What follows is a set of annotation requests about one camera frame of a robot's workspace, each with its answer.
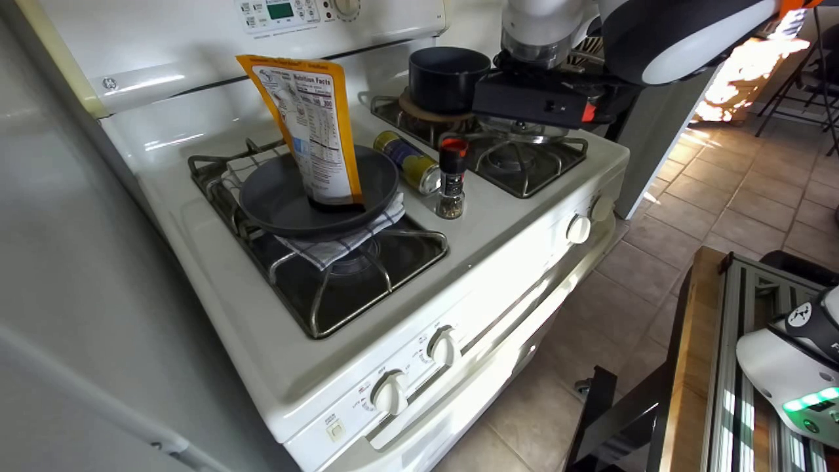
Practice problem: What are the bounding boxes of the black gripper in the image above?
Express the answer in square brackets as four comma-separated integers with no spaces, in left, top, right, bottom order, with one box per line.
[487,49,646,129]

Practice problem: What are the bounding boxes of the glass pot lid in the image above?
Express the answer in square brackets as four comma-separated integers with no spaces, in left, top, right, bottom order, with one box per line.
[477,120,583,151]

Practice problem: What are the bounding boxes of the white stove knob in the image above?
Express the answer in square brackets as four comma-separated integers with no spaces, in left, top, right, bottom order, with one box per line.
[368,368,410,419]
[426,323,458,370]
[563,213,595,248]

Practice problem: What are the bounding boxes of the black cooking pot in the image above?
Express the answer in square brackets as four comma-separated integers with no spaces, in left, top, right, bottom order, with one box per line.
[406,45,495,119]

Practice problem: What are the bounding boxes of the white gas stove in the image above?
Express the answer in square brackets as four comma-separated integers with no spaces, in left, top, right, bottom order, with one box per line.
[15,0,634,472]

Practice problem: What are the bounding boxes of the black stove grate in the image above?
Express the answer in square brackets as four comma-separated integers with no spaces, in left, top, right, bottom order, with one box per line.
[184,138,453,344]

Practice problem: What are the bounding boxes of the black tripod legs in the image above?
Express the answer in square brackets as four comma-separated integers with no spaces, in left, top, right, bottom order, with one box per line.
[756,7,839,159]

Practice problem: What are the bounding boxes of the red-topped pepper grinder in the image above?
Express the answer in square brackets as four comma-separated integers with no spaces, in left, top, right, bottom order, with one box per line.
[434,130,472,223]

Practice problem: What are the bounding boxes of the round cork trivet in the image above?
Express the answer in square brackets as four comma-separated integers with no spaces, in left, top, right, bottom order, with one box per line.
[396,90,479,130]

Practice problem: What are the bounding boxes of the yellow blue spray can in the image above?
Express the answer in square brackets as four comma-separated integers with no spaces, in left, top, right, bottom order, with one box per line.
[371,129,447,197]

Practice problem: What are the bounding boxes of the wooden-edged robot cart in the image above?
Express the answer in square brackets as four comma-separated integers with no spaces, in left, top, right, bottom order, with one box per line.
[561,246,839,472]

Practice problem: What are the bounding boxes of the white timer dial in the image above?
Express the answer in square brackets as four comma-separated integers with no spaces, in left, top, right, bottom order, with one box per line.
[330,0,368,23]

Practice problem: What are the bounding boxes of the orange food pouch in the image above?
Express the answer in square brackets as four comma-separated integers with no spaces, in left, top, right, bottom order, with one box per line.
[234,53,368,210]

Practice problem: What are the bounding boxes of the checkered cloth under pan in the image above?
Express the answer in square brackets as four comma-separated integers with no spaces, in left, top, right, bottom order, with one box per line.
[276,201,410,269]

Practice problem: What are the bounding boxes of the black frying pan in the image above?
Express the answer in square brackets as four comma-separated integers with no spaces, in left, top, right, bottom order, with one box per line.
[237,142,403,239]

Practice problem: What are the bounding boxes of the white refrigerator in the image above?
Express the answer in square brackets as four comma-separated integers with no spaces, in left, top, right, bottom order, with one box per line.
[0,0,304,472]

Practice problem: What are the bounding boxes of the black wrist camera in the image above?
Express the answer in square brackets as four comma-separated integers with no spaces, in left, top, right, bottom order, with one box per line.
[469,69,604,130]

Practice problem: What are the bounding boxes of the metal wire rack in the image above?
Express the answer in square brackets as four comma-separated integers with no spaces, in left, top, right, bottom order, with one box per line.
[365,86,591,201]

